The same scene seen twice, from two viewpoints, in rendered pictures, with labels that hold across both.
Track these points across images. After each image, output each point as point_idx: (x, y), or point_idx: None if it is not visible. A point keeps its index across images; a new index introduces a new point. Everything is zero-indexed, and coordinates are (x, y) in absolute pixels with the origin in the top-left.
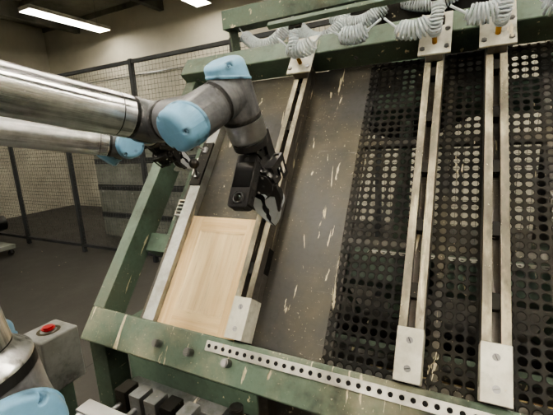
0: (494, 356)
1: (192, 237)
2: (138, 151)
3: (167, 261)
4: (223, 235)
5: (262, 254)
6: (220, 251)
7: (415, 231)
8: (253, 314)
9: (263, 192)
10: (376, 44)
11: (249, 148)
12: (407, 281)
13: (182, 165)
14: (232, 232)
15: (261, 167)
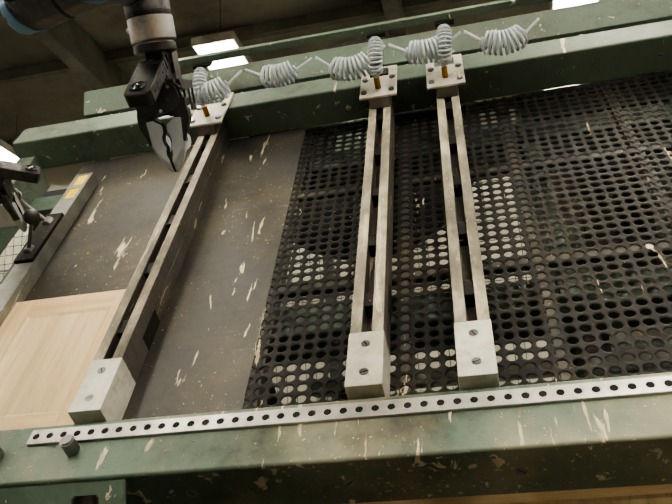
0: (470, 332)
1: (12, 327)
2: None
3: None
4: (71, 316)
5: (142, 307)
6: (63, 334)
7: (368, 247)
8: (122, 387)
9: (167, 108)
10: (309, 95)
11: (156, 43)
12: (359, 290)
13: (13, 209)
14: (88, 308)
15: (166, 77)
